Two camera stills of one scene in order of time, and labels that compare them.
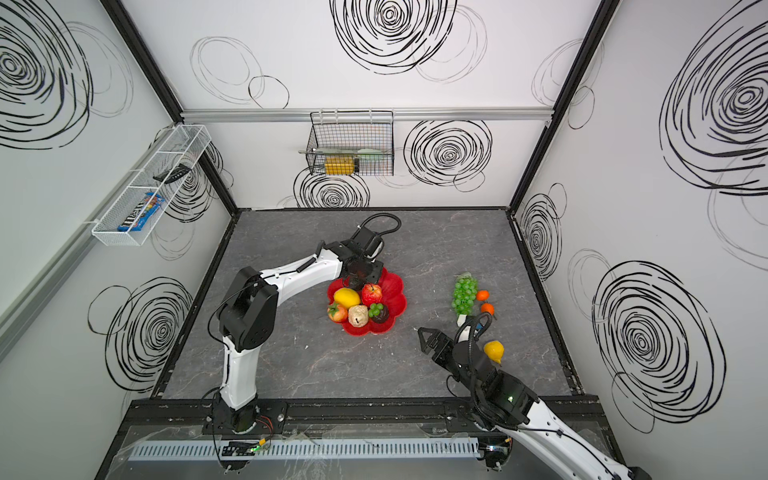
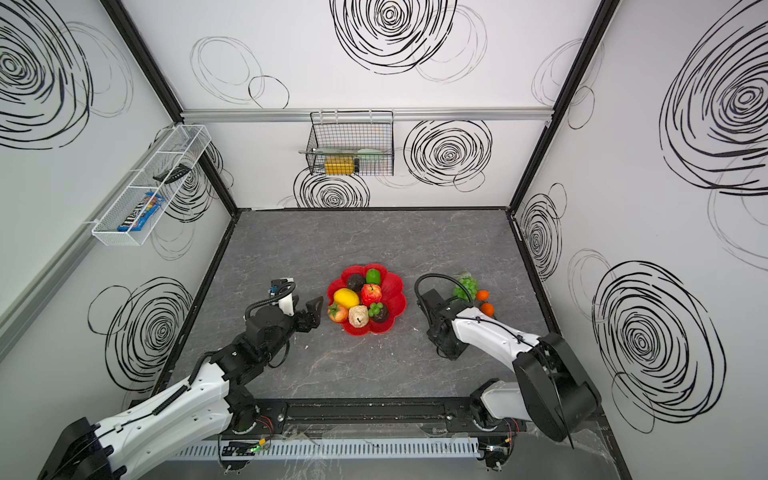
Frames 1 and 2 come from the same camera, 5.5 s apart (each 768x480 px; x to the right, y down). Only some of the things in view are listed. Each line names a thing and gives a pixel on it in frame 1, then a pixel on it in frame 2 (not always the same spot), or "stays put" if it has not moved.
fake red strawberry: x=337 y=312 stays put
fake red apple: x=371 y=294 stays put
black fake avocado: x=356 y=283 stays put
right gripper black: x=440 y=345 → x=430 y=306
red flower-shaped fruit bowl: x=369 y=309 stays put
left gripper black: x=366 y=272 → x=303 y=317
